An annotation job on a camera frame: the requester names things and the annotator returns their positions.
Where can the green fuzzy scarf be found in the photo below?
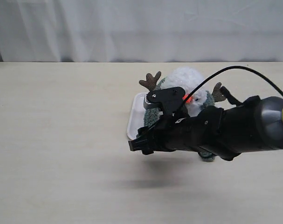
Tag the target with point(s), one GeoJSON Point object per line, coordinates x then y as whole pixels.
{"type": "Point", "coordinates": [152, 115]}

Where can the white plush snowman toy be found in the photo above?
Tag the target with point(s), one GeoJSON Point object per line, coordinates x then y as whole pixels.
{"type": "Point", "coordinates": [187, 78]}

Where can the white backdrop curtain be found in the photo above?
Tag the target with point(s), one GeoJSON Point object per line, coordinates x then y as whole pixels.
{"type": "Point", "coordinates": [141, 30]}

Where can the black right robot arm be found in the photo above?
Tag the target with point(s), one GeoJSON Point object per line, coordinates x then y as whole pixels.
{"type": "Point", "coordinates": [254, 126]}

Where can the white square tray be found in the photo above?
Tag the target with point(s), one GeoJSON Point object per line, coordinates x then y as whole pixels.
{"type": "Point", "coordinates": [136, 118]}

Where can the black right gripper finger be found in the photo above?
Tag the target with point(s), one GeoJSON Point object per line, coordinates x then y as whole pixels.
{"type": "Point", "coordinates": [140, 145]}

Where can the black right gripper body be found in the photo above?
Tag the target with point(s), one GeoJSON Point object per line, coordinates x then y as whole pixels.
{"type": "Point", "coordinates": [194, 134]}

